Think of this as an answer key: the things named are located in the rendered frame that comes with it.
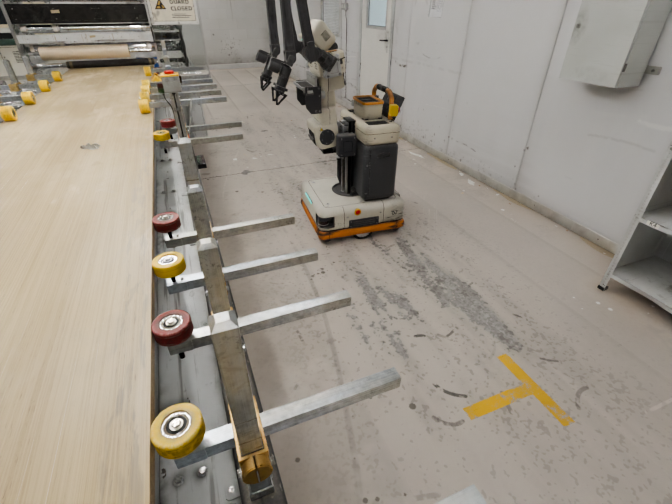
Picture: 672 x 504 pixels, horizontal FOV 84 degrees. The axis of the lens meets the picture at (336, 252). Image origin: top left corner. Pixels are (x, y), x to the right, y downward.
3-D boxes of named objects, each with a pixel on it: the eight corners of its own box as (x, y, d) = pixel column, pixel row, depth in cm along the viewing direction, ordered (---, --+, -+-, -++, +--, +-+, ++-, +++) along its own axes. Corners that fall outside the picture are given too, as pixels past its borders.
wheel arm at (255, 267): (315, 257, 119) (314, 245, 117) (318, 262, 117) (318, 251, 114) (169, 289, 106) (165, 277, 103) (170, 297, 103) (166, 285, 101)
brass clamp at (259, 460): (260, 409, 74) (257, 393, 72) (277, 475, 64) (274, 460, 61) (228, 420, 72) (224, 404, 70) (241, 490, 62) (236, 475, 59)
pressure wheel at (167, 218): (173, 255, 120) (164, 224, 113) (155, 249, 123) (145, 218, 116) (191, 243, 126) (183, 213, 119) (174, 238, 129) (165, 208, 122)
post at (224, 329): (269, 482, 76) (233, 304, 49) (273, 500, 73) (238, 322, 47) (252, 489, 75) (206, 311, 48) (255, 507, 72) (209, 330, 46)
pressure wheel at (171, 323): (172, 377, 81) (158, 340, 75) (158, 356, 86) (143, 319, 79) (207, 357, 85) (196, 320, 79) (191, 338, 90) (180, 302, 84)
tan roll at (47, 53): (181, 54, 421) (179, 41, 414) (182, 55, 412) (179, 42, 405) (31, 60, 377) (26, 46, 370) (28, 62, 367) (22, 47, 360)
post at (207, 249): (247, 393, 97) (214, 234, 70) (250, 404, 94) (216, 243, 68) (234, 397, 96) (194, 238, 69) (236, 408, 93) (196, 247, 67)
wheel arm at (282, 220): (292, 221, 139) (291, 211, 136) (295, 226, 136) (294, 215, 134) (167, 245, 125) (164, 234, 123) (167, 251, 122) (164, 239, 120)
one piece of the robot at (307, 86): (316, 103, 259) (315, 69, 247) (328, 113, 237) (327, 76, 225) (294, 105, 255) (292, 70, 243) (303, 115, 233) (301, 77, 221)
